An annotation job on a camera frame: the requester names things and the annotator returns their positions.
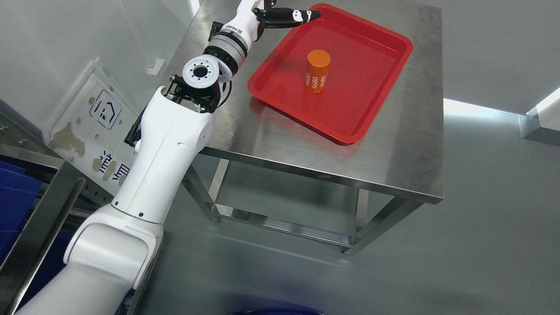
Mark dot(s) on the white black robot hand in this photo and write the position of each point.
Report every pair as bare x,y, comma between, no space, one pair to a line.
253,16

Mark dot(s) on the orange cylindrical capacitor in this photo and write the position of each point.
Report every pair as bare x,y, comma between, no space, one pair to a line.
317,69

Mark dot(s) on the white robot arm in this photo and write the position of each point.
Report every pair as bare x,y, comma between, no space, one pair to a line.
175,125

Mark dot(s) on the metal shelf rack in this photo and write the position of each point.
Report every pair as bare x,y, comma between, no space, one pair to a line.
30,218

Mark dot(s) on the red plastic tray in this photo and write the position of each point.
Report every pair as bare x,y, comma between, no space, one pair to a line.
366,61

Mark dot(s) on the floor sign sticker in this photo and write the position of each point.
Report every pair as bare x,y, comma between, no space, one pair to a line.
89,126

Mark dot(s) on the stainless steel table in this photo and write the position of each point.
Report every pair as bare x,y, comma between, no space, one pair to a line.
396,167

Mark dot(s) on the blue bin far left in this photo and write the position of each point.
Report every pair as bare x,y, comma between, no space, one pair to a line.
17,195

